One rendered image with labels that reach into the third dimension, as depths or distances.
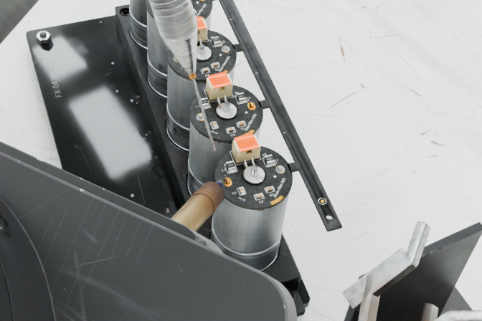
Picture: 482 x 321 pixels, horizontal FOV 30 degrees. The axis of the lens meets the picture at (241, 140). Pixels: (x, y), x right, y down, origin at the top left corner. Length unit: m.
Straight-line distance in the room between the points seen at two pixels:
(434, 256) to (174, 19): 0.11
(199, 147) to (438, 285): 0.09
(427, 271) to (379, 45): 0.16
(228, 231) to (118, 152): 0.08
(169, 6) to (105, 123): 0.13
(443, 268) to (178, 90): 0.11
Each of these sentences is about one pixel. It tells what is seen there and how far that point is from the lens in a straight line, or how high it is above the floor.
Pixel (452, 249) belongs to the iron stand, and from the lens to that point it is 0.29.
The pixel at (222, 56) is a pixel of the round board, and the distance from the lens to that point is 0.32.
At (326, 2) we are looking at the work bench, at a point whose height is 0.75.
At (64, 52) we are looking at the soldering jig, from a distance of 0.40.
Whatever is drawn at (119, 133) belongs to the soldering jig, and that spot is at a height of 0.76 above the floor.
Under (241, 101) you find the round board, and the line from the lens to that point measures 0.31.
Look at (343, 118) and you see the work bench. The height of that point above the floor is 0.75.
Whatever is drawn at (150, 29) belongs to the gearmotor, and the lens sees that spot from 0.34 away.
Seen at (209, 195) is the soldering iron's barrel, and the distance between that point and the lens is 0.27.
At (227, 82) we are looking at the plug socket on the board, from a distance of 0.30.
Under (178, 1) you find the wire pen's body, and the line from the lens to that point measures 0.24.
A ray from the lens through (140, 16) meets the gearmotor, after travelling 0.37.
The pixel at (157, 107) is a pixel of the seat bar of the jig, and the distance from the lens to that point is 0.36.
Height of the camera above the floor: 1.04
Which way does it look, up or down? 51 degrees down
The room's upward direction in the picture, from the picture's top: 6 degrees clockwise
